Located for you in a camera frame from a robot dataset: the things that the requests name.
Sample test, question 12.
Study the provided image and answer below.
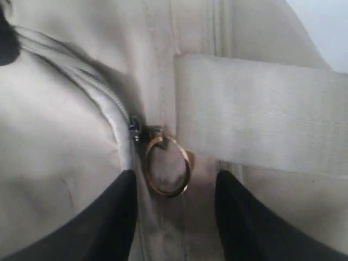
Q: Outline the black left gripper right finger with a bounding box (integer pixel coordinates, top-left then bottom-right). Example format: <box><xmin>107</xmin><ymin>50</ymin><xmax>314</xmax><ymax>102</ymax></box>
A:
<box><xmin>214</xmin><ymin>170</ymin><xmax>347</xmax><ymax>260</ymax></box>

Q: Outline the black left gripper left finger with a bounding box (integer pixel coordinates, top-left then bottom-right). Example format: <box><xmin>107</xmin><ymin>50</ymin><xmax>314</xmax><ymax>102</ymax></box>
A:
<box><xmin>4</xmin><ymin>170</ymin><xmax>138</xmax><ymax>261</ymax></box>

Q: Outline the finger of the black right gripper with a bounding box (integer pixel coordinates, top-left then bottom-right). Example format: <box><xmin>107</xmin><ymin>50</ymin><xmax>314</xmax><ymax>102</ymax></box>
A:
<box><xmin>0</xmin><ymin>1</ymin><xmax>21</xmax><ymax>66</ymax></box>

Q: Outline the beige duffel bag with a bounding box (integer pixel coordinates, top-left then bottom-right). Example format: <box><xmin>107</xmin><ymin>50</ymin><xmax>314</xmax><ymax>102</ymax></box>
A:
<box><xmin>1</xmin><ymin>1</ymin><xmax>347</xmax><ymax>260</ymax></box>

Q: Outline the gold metal ring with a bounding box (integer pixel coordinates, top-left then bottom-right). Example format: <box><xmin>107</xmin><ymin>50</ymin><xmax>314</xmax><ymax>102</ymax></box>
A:
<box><xmin>145</xmin><ymin>137</ymin><xmax>192</xmax><ymax>198</ymax></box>

